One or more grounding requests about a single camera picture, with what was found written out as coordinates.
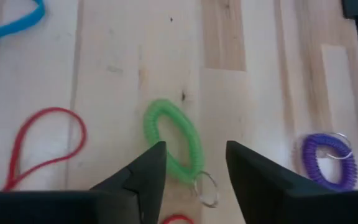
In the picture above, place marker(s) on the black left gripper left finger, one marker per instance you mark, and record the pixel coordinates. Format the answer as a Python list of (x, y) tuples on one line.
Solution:
[(148, 177)]

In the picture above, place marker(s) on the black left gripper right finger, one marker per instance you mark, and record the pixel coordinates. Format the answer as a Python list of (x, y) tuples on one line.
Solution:
[(253, 180)]

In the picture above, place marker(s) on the red rubber band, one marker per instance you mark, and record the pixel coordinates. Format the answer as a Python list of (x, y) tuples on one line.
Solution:
[(83, 137), (177, 216)]

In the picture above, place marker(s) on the blue rubber band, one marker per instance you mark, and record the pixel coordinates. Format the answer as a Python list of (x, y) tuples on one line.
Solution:
[(17, 25)]

